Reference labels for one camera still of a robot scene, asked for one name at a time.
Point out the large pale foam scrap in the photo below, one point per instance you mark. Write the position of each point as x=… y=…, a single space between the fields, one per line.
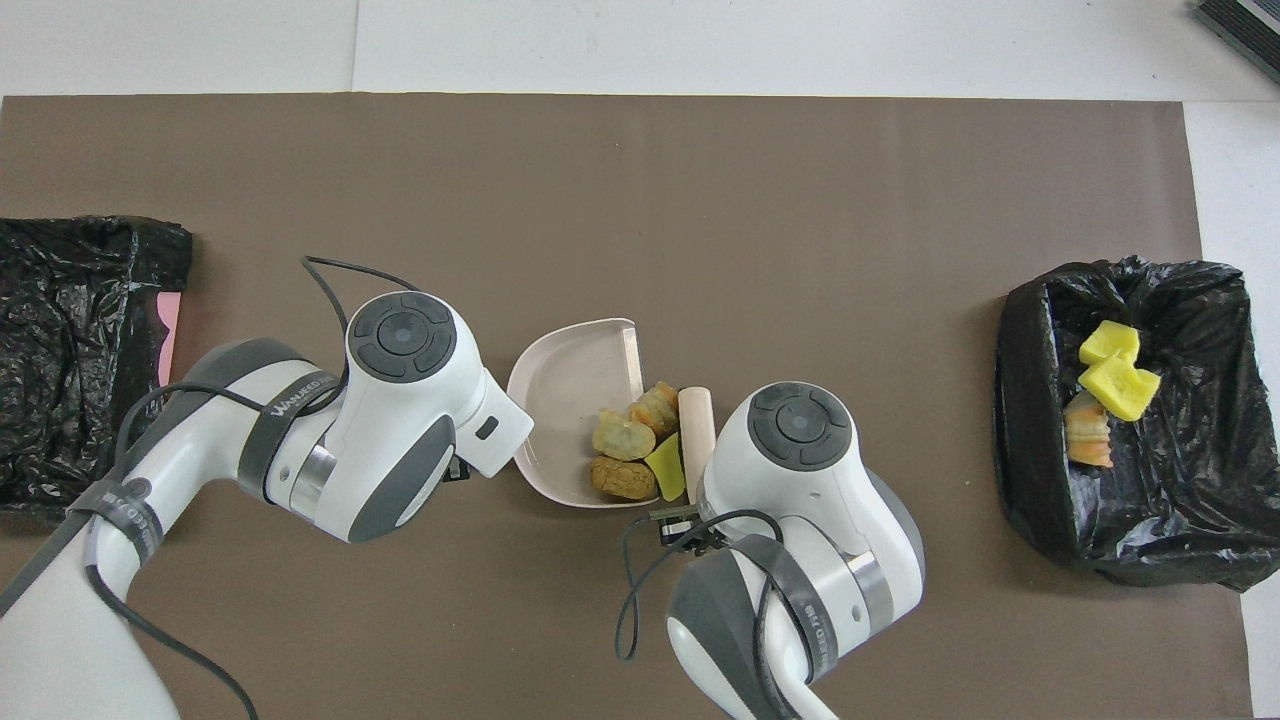
x=1088 y=435

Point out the orange striped foam scrap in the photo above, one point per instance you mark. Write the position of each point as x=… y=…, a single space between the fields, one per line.
x=657 y=408

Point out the bin lined with black bag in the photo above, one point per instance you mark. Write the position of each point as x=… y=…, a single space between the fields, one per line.
x=1190 y=500

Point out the beige plastic dustpan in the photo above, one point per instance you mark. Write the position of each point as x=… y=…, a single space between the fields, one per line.
x=560 y=390

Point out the notched yellow sponge piece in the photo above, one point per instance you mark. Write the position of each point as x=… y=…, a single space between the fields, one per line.
x=1118 y=390

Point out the small pale foam scrap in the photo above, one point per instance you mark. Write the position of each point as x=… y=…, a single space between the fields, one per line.
x=622 y=437

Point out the small yellow sponge wedge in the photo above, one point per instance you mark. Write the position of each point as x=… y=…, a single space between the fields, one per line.
x=666 y=468

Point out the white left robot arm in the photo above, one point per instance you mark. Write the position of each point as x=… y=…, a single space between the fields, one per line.
x=400 y=440

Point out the beige hand brush black bristles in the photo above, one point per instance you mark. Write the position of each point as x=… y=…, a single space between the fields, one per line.
x=697 y=430

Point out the pink bin with black bag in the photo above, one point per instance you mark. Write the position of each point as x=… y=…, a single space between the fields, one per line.
x=60 y=400

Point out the dark ribbed device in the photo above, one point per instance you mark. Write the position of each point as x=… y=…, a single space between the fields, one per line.
x=1245 y=25

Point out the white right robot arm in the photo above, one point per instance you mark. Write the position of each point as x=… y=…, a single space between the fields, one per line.
x=800 y=500

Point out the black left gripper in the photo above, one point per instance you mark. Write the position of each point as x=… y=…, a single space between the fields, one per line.
x=455 y=469

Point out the brown table mat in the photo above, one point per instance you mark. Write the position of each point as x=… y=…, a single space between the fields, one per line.
x=700 y=160

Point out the yellow sponge block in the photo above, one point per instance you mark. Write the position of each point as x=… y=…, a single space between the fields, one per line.
x=1108 y=343

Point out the brown peanut-shaped scrap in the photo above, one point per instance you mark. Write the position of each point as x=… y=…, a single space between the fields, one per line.
x=622 y=478

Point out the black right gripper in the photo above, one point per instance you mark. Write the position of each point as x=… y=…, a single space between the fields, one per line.
x=690 y=530

